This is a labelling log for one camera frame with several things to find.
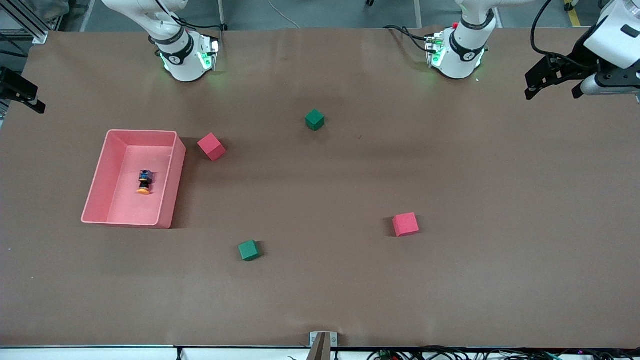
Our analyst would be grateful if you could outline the aluminium frame profile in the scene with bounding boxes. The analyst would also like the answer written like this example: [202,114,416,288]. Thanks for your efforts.
[0,0,48,45]

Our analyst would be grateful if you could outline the green foam cube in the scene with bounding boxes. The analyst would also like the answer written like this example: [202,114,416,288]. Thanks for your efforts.
[305,109,326,132]
[238,239,261,262]

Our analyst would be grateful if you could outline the metal mounting bracket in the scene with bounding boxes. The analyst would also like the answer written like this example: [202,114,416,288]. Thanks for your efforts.
[309,331,338,360]

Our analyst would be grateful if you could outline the pink plastic bin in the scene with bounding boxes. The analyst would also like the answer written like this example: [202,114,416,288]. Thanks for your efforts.
[81,129,187,230]

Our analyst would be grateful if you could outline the red foam cube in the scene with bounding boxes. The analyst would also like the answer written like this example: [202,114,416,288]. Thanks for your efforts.
[392,212,420,238]
[197,132,227,162]

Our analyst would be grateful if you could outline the white floor cable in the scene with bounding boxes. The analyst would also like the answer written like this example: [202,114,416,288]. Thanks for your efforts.
[267,0,301,29]

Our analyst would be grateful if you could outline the table cover sheet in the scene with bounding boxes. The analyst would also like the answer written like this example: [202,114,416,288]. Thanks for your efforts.
[0,27,640,349]

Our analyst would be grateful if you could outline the black arm base cable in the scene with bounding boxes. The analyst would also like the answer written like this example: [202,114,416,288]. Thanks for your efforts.
[177,17,223,32]
[384,25,436,53]

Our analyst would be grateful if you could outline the brown vertical post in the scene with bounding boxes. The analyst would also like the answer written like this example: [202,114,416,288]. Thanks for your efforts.
[306,332,332,360]

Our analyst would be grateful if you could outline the tangled black cable bundle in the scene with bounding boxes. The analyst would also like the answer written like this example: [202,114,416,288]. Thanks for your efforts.
[367,345,640,360]

